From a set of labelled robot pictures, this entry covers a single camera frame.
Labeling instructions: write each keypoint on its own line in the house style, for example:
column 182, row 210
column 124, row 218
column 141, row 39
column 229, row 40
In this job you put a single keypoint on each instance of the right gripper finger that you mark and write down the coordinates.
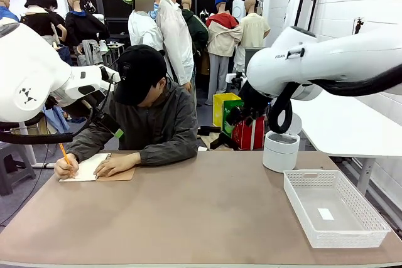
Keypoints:
column 252, row 121
column 235, row 116

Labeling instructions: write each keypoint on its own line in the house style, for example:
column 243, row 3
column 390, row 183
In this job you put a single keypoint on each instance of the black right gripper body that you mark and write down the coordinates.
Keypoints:
column 254, row 101

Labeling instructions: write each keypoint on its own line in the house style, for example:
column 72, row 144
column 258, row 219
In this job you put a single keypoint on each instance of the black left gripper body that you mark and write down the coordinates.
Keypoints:
column 88, row 108

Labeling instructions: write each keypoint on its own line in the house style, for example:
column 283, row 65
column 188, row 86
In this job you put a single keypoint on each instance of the brown spiral notebook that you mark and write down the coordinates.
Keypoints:
column 88, row 167

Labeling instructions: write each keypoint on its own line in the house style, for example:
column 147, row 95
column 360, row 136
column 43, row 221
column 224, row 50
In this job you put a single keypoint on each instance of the orange pencil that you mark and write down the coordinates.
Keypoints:
column 63, row 152

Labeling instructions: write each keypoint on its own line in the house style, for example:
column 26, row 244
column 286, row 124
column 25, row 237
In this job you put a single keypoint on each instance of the person's right forearm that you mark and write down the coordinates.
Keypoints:
column 89, row 145

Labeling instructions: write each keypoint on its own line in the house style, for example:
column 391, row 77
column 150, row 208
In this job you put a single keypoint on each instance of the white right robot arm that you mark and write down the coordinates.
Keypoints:
column 329, row 61

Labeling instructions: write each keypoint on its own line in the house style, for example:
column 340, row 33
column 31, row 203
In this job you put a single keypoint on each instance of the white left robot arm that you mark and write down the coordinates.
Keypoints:
column 34, row 70

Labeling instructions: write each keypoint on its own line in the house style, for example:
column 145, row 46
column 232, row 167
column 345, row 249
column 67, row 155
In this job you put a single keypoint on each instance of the person's left forearm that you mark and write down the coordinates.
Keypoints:
column 166, row 156

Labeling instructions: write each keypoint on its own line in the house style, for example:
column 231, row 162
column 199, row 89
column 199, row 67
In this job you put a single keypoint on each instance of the person's left hand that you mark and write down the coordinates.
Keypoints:
column 114, row 165

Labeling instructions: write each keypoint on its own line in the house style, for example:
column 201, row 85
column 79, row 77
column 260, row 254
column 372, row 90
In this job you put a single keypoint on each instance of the person's right hand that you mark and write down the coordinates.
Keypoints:
column 64, row 168

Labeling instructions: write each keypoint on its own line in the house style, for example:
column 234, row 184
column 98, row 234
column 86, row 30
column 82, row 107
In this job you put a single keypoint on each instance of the green recycling bin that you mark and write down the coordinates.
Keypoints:
column 229, row 106

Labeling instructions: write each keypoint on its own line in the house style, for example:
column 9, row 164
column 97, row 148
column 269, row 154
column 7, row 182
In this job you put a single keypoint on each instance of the red recycling bin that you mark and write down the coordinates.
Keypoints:
column 251, row 136

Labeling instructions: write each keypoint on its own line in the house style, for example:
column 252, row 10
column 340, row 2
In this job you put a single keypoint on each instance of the yellow recycling bin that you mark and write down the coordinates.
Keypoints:
column 220, row 108

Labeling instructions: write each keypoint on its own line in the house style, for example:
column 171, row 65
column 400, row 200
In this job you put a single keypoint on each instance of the black floor stand base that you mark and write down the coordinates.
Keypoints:
column 223, row 142

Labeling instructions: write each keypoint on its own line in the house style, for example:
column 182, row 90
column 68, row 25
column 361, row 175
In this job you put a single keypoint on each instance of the blue cloth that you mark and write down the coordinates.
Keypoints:
column 58, row 120

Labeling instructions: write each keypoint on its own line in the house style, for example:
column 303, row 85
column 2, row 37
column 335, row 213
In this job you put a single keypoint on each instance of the white round trash bin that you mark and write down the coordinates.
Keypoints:
column 279, row 155

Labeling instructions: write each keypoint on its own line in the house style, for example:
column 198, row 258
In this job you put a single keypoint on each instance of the grey box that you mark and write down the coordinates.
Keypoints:
column 251, row 53

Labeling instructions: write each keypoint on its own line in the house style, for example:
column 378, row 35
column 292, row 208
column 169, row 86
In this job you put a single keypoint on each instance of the person in grey jacket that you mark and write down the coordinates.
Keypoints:
column 166, row 123

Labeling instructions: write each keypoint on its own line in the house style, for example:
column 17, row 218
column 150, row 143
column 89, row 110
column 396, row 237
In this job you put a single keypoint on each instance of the black baseball cap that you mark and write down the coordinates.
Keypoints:
column 141, row 70

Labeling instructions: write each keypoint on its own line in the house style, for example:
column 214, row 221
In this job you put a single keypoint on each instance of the white jug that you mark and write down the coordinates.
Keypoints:
column 103, row 46

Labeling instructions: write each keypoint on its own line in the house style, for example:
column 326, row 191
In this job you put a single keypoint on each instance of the mannequin red cream jacket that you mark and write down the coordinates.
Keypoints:
column 221, row 39

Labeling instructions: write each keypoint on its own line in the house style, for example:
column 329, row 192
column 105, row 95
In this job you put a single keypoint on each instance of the white desk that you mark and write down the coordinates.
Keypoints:
column 25, row 142

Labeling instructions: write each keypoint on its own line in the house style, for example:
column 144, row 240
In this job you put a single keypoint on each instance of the mannequin cream shirt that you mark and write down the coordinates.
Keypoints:
column 254, row 29

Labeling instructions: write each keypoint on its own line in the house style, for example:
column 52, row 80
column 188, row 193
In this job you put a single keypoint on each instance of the mannequin black sweater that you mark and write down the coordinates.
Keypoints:
column 83, row 29

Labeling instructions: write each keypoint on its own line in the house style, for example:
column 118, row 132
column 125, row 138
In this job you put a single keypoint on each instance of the mannequin dark green jacket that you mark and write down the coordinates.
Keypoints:
column 198, row 31

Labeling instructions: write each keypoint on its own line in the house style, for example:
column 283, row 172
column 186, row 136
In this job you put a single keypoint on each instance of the grey stool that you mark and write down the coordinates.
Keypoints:
column 15, row 167

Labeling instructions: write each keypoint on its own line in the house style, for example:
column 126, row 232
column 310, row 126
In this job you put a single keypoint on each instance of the large white table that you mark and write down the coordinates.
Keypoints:
column 345, row 130

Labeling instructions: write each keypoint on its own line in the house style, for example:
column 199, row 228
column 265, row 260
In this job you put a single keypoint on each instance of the white hooded figure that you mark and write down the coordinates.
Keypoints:
column 239, row 9

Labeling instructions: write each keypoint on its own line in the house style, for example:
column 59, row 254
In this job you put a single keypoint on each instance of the mannequin white shirt green hat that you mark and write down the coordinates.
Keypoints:
column 143, row 29

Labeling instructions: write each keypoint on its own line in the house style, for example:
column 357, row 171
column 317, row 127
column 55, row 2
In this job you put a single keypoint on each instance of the mannequin black top jeans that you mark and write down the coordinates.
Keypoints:
column 36, row 23

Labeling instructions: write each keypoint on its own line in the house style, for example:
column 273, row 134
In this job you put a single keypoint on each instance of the tall haired mannequin white shirt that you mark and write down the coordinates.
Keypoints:
column 176, row 35

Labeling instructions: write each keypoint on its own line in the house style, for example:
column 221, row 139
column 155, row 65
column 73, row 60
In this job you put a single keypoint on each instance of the black white headset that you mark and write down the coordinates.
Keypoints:
column 90, row 6

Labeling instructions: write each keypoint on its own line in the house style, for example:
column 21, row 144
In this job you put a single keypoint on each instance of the blue cap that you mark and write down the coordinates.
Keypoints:
column 220, row 0

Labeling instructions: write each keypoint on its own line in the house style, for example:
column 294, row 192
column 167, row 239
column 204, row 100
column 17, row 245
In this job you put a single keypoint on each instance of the black-haired background person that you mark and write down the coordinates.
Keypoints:
column 50, row 1

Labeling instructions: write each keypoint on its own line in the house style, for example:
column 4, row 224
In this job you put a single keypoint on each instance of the white label in basket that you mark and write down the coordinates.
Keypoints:
column 325, row 214

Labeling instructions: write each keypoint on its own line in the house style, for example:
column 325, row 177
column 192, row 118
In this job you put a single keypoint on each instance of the mannequin blue white jacket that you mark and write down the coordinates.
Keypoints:
column 6, row 10

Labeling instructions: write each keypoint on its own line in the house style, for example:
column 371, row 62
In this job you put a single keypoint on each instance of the black tripod pole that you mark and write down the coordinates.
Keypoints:
column 358, row 26

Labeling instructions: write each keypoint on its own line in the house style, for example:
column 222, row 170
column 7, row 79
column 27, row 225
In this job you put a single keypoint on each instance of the white perforated plastic basket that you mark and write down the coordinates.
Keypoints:
column 345, row 224

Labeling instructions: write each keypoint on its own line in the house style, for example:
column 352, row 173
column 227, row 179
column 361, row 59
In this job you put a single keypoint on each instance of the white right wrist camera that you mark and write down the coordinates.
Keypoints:
column 234, row 79

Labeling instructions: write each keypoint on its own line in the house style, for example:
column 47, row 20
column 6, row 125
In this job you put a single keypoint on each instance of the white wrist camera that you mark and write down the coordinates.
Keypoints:
column 234, row 79
column 110, row 73

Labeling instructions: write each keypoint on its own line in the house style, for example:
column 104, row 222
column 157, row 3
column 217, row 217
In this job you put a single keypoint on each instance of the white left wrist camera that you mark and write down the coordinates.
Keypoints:
column 110, row 73

